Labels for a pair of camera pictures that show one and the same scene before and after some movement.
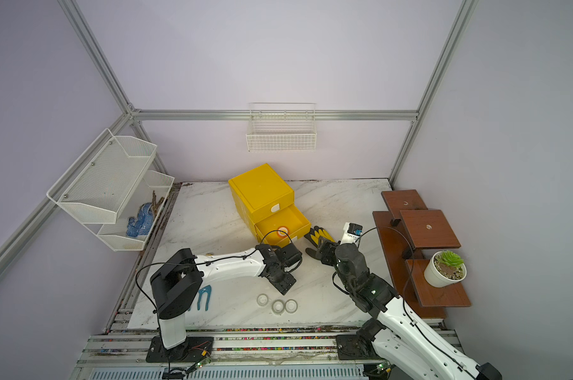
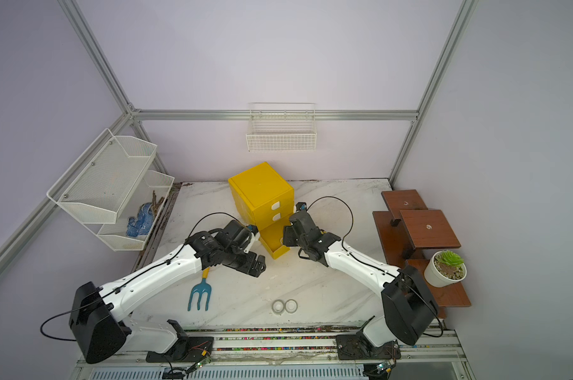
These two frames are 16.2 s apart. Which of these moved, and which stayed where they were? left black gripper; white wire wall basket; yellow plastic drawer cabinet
Moved: left black gripper
Stayed: white wire wall basket; yellow plastic drawer cabinet
